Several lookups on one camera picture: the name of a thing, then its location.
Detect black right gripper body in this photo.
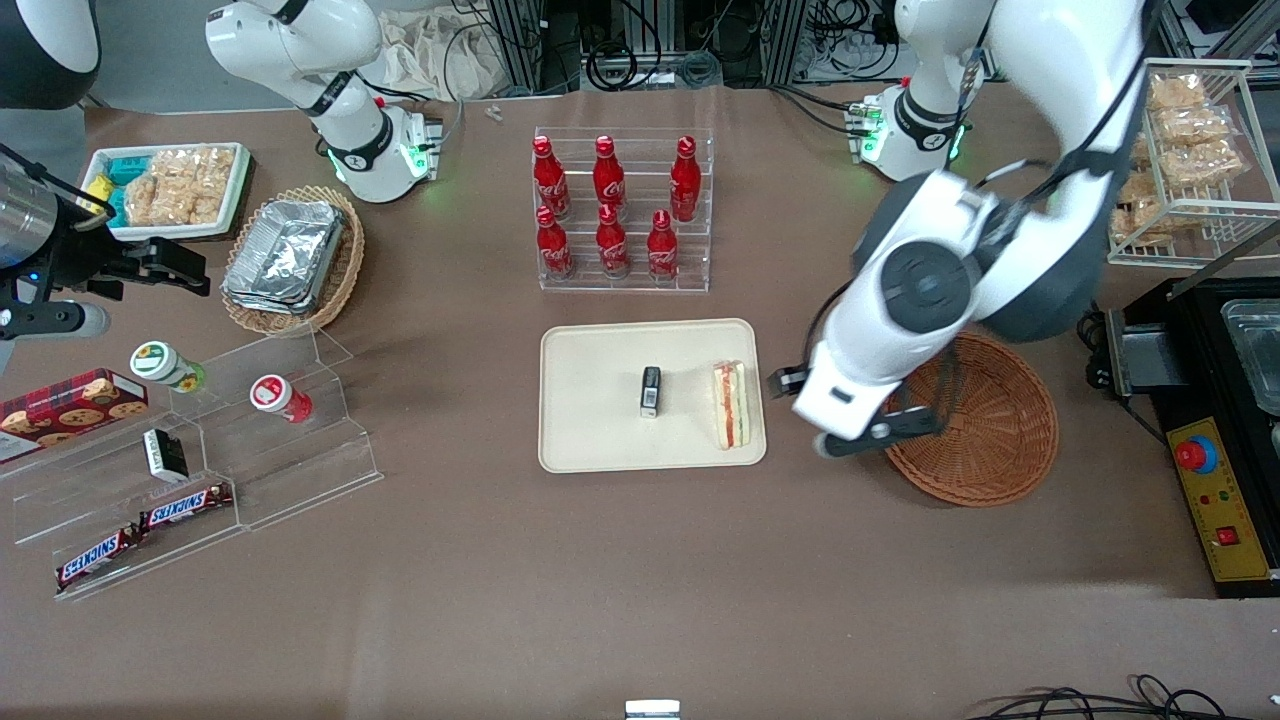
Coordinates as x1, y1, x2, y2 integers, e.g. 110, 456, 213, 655
44, 198, 153, 293

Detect triangle sandwich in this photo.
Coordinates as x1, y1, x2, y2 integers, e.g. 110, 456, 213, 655
711, 360, 752, 451

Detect round brown wicker basket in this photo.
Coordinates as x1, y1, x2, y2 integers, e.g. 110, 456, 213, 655
884, 330, 1060, 509

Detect white rectangular snack tray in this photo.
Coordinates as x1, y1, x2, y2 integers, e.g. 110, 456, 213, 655
79, 142, 252, 242

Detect oval light wicker basket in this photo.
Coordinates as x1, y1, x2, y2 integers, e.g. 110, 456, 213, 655
220, 185, 367, 338

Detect cream plastic serving tray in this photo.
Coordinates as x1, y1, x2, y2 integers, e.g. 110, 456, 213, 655
539, 318, 768, 474

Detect clear rice cracker bag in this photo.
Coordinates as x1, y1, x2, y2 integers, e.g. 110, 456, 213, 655
1149, 104, 1234, 148
1110, 170, 1169, 248
1147, 74, 1210, 113
1158, 139, 1247, 191
124, 147, 237, 228

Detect green cup with sunflower lid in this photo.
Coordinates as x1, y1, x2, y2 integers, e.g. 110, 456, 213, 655
129, 340, 207, 394

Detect stacked aluminium foil containers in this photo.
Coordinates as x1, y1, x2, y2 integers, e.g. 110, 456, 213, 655
221, 199, 347, 314

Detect clear acrylic bottle rack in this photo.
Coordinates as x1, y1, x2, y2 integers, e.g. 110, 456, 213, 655
533, 127, 717, 295

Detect red cup with white lid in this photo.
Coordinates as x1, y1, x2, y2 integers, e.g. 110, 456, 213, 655
249, 373, 314, 424

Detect red tartan cookie box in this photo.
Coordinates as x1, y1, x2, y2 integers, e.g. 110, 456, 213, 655
0, 369, 150, 465

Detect red cola bottle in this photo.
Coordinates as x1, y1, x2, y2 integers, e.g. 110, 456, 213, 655
535, 206, 577, 282
595, 204, 632, 280
531, 135, 573, 222
646, 209, 681, 282
592, 135, 628, 214
668, 135, 703, 224

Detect clear acrylic stepped shelf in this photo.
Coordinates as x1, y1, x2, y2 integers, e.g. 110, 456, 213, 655
0, 328, 384, 603

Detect snickers chocolate bar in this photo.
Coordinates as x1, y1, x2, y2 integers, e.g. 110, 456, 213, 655
54, 526, 142, 592
137, 484, 234, 532

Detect black machine housing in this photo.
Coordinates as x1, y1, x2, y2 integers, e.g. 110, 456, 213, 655
1148, 275, 1280, 601

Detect beige cloth bag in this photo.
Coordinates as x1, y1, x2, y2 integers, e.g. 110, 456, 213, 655
380, 8, 503, 103

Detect yellow control panel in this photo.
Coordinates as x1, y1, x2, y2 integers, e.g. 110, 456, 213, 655
1167, 417, 1272, 584

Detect steel pan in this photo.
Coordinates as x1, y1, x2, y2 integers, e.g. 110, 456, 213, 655
1220, 298, 1280, 418

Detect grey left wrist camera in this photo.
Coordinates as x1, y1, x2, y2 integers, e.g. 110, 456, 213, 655
814, 427, 897, 461

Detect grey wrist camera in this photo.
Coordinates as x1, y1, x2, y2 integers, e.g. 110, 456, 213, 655
814, 427, 897, 461
0, 302, 110, 340

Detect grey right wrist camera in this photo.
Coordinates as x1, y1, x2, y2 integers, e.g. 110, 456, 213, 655
0, 302, 110, 340

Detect black power cable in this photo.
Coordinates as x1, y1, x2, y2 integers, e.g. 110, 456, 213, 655
1077, 308, 1169, 443

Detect grey box with metal bracket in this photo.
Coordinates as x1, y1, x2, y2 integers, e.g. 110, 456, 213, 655
1105, 310, 1177, 401

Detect black floor cables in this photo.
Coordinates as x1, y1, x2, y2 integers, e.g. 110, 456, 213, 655
963, 674, 1280, 720

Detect coiled black cable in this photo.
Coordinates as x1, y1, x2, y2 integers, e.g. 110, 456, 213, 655
583, 38, 643, 93

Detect white wire rack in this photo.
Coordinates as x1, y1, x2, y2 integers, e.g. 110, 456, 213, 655
1107, 57, 1280, 268

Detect aluminium frame post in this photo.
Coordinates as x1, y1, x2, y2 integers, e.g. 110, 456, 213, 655
484, 0, 548, 98

